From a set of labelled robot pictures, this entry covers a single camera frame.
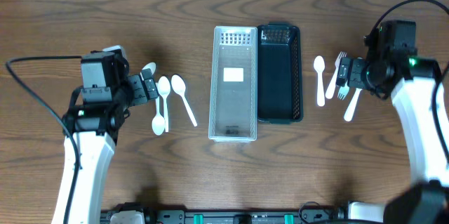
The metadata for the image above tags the pale green plastic fork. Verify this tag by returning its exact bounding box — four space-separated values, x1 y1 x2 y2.
337 83 349 100

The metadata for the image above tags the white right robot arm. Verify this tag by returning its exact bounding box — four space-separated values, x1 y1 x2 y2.
335 54 448 223

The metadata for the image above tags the small white plastic spoon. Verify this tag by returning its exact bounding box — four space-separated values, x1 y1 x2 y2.
313 55 326 107

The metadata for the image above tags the black plastic basket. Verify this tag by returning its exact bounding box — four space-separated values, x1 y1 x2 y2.
257 23 304 124

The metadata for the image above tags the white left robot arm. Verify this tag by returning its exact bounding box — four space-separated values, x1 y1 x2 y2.
52 52 158 223

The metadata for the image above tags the white plastic spoon angled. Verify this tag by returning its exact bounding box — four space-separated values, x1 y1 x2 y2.
140 62 156 80

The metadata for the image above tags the white plastic spoon middle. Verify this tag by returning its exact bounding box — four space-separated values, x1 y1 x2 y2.
158 76 171 132

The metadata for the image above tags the white plastic fork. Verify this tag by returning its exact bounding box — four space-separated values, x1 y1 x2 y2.
325 51 347 99
343 88 362 121

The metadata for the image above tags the white plastic spoon upside-down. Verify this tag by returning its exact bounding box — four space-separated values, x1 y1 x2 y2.
152 98 165 136

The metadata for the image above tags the white plastic spoon right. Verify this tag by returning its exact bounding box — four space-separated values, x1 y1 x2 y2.
171 74 198 126

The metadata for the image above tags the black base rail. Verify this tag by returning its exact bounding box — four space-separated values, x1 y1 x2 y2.
100 202 348 224

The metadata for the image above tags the clear plastic basket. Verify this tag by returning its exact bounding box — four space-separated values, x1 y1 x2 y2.
208 26 257 143

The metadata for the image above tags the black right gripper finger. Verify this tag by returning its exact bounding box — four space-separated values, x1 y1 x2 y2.
336 57 351 86
349 58 366 89

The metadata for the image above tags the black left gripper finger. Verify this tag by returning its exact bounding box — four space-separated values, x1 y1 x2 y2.
141 68 159 100
128 74 148 107

